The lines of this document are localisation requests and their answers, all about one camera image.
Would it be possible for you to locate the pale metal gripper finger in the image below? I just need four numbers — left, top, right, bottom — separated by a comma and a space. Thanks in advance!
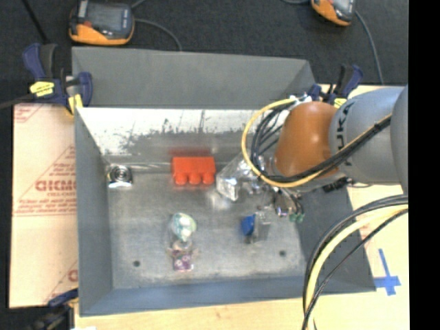
256, 212, 273, 243

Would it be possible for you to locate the small blue object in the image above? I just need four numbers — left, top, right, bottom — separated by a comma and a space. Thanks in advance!
239, 213, 258, 244

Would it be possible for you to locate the clear plastic block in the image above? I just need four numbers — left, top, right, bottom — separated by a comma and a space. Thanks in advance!
215, 155, 263, 202

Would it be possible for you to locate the grey metal bin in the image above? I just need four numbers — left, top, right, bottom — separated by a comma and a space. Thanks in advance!
71, 46, 376, 318

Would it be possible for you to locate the red toy brick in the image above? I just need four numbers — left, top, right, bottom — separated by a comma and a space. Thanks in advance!
170, 155, 217, 186

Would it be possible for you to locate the shiny round metal cup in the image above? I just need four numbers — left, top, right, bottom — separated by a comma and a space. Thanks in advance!
107, 164, 134, 189

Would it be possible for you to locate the brown cardboard board red print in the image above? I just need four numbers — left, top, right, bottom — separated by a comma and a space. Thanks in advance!
8, 102, 80, 309

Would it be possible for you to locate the black cylinder on white bracket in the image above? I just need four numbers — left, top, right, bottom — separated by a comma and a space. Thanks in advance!
322, 178, 355, 193

